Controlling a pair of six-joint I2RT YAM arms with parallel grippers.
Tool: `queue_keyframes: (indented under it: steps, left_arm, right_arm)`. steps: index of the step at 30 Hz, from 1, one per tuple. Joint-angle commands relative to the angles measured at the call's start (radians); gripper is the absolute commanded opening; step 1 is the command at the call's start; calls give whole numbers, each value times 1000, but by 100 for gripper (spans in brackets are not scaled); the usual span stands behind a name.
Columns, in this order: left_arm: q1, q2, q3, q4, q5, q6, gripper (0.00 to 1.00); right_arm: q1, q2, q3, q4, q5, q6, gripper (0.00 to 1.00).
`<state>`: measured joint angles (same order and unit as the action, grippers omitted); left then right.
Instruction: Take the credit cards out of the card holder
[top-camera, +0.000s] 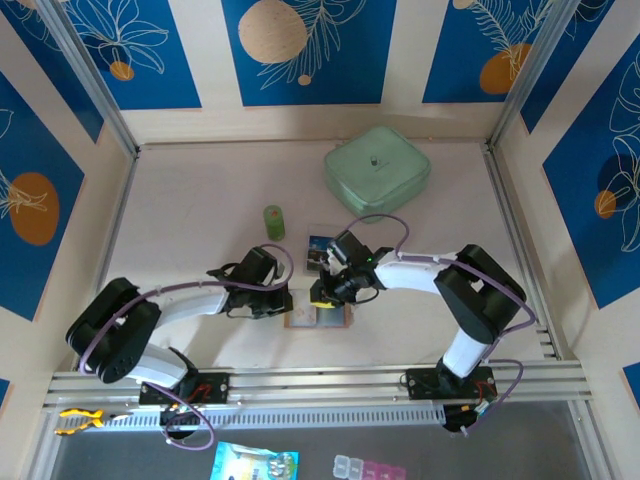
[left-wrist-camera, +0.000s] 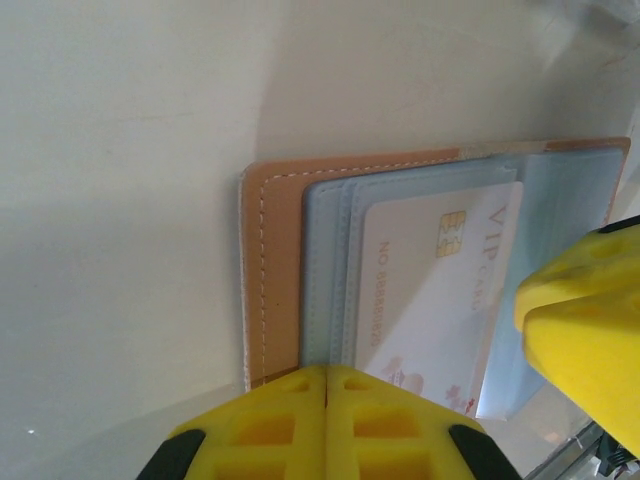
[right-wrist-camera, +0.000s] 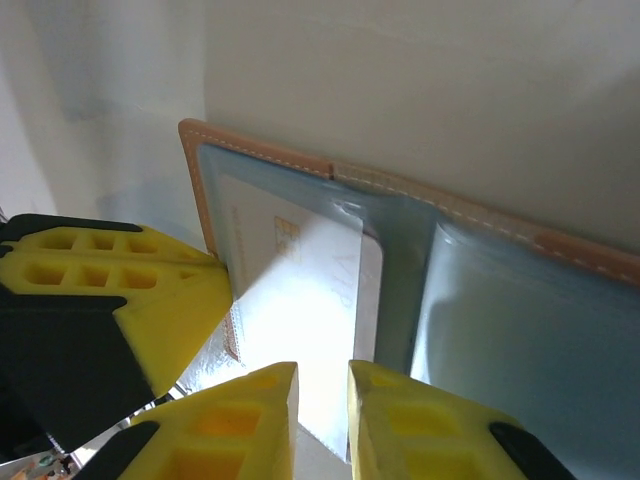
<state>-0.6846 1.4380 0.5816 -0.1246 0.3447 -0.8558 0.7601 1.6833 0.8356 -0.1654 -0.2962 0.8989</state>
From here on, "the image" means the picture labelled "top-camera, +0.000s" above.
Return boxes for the blue picture card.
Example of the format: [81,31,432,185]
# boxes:
[304,235,332,275]

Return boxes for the green cylindrical bottle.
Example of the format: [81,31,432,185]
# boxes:
[263,203,287,239]

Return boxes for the green square zip pouch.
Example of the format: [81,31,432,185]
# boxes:
[323,124,432,225]

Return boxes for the blue snack packet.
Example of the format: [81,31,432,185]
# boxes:
[209,441,300,480]

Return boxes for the pink white pill organizer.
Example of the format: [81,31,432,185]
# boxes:
[332,453,407,480]

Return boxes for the aluminium mounting rail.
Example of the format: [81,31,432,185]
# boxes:
[42,359,596,414]

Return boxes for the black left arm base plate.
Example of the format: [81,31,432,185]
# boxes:
[138,372,231,406]

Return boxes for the grey slotted cable duct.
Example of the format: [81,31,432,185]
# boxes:
[104,404,447,430]

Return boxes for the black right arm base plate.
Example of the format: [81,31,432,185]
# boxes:
[405,366,497,401]

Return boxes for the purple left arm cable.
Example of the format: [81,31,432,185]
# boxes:
[78,243,296,454]

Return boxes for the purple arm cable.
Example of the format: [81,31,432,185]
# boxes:
[344,213,537,436]
[78,243,296,454]

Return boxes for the aluminium table side rail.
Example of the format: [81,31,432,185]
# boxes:
[92,148,141,296]
[482,142,564,362]

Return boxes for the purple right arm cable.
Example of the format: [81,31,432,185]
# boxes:
[344,213,537,436]

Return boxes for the yellow handled pliers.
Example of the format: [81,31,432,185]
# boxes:
[54,407,134,437]

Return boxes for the aluminium frame post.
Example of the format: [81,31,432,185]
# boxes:
[487,0,584,149]
[37,0,140,157]

